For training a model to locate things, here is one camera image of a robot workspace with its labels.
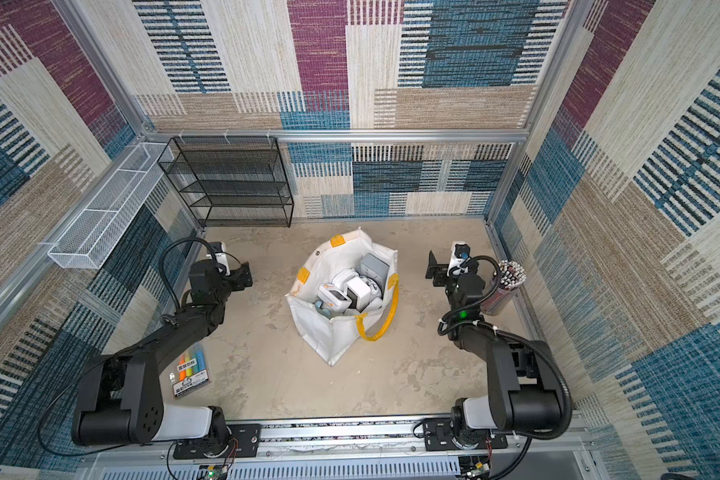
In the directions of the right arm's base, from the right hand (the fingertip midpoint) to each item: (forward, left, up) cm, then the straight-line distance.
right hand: (449, 256), depth 88 cm
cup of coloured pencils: (-9, -15, +2) cm, 17 cm away
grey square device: (-2, +22, -2) cm, 22 cm away
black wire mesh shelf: (+34, +73, +2) cm, 80 cm away
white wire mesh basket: (-7, +89, +18) cm, 91 cm away
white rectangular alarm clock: (-10, +27, -4) cm, 29 cm away
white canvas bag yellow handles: (-3, +29, -6) cm, 30 cm away
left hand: (-1, +64, -2) cm, 64 cm away
